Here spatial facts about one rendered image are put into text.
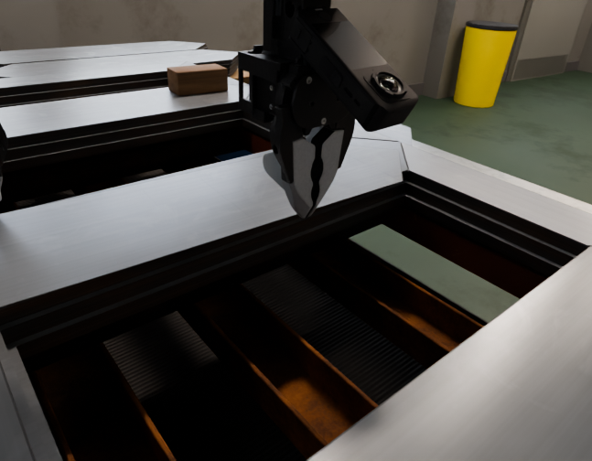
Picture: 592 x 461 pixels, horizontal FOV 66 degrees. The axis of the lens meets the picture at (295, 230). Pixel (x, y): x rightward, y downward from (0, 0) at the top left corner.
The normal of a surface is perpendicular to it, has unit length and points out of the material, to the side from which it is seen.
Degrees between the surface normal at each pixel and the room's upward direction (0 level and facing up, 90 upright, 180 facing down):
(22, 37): 90
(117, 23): 90
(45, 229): 0
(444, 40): 90
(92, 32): 90
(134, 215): 0
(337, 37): 29
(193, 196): 0
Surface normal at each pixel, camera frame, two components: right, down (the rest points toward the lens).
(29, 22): 0.58, 0.44
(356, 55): 0.33, -0.55
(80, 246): 0.05, -0.86
